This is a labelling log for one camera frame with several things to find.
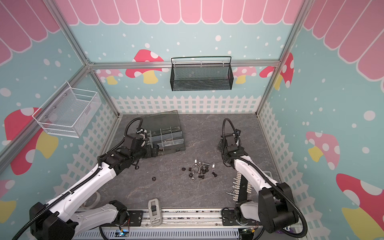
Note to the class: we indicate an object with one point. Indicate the black screws cluster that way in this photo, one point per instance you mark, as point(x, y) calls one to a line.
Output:
point(202, 170)

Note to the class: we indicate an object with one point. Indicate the clear plastic organizer box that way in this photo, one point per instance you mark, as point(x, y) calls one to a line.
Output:
point(164, 133)

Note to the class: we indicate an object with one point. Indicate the black wire mesh basket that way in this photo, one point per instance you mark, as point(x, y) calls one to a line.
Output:
point(212, 73)

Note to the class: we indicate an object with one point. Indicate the black rack with screws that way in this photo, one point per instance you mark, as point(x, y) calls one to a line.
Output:
point(241, 189)

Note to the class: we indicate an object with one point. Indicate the white slotted cable duct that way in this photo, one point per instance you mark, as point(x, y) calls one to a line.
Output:
point(175, 234)

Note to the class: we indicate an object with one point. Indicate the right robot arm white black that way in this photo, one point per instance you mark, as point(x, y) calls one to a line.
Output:
point(275, 209)

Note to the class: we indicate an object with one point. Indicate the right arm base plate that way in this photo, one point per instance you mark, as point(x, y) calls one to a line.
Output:
point(233, 217)

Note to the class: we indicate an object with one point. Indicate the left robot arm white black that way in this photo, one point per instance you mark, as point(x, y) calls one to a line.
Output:
point(58, 219)

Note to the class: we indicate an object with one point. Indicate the grey handheld remote device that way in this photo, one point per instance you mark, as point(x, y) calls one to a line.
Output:
point(155, 212)

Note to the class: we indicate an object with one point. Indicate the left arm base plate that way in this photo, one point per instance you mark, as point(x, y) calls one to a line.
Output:
point(132, 218)

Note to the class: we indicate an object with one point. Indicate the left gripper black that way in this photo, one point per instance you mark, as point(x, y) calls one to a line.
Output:
point(149, 152)

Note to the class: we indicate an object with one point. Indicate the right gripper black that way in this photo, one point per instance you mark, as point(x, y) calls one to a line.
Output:
point(225, 142)

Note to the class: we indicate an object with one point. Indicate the green circuit board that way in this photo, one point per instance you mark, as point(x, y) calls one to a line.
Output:
point(122, 233)

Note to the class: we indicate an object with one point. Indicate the white wire mesh basket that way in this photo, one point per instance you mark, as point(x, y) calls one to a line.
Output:
point(68, 112)

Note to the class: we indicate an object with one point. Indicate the roll of clear tape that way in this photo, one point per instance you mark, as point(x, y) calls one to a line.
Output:
point(92, 201)

